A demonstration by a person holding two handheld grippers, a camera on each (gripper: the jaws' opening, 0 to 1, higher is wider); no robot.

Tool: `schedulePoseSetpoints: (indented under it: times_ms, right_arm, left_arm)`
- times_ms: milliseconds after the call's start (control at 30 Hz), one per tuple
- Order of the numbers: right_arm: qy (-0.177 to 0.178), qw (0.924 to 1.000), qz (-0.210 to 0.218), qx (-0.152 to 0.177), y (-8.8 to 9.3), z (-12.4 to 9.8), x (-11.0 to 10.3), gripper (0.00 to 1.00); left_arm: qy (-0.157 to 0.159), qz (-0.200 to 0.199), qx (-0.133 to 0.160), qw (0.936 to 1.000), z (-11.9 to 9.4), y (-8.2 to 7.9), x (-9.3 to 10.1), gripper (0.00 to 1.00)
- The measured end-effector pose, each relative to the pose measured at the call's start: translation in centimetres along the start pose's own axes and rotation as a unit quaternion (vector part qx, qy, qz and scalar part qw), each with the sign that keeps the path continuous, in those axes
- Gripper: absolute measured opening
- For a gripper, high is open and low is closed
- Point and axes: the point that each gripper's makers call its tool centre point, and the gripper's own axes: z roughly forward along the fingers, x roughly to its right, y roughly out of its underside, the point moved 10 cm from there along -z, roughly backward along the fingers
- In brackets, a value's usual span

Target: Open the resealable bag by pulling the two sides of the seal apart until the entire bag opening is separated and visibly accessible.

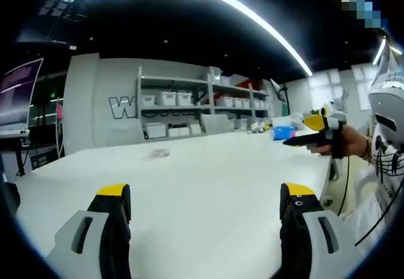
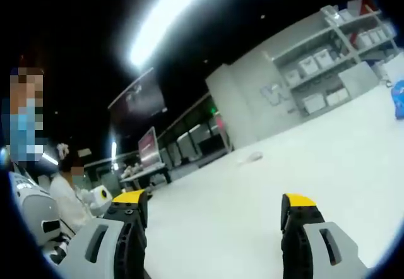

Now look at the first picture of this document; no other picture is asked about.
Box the person's right hand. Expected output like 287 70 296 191
307 141 334 158

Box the computer monitor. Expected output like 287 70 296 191
0 57 45 129

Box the grey metal shelving unit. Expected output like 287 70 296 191
135 65 276 141

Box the row of white storage boxes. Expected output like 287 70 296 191
141 90 274 140

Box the wrist bracelet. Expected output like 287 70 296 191
361 134 376 165

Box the bright window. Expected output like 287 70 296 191
307 63 381 113

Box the grey chest-worn device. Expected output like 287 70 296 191
367 35 404 153

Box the dark hanging ceiling screen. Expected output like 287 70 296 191
16 0 104 45

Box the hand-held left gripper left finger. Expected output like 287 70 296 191
46 183 132 279

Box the blue plastic packet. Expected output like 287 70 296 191
270 125 297 141

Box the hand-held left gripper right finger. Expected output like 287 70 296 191
278 182 361 279

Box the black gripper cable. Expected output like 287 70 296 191
336 157 350 217

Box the dark chair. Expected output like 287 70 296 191
0 173 21 218

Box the outlined wall letter sign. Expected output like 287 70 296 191
108 95 140 121

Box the long ceiling light strip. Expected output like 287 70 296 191
68 0 314 77

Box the person in white shirt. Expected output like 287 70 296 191
342 124 404 259

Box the clear resealable bag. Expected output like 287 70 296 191
140 148 172 161

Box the black device cable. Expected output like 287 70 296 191
353 152 404 247

